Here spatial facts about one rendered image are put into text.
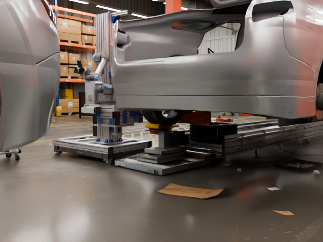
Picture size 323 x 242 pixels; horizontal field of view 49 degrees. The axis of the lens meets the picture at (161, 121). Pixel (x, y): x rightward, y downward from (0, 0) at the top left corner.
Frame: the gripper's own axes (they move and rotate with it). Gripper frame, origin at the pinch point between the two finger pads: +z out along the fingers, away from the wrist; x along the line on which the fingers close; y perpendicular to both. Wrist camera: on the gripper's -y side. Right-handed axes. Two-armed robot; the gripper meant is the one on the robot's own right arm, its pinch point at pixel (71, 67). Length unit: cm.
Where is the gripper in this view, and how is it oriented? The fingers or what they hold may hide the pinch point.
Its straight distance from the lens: 451.2
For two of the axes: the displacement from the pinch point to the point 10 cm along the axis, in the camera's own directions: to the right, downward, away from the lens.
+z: -4.4, 0.7, -9.0
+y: -1.2, 9.8, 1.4
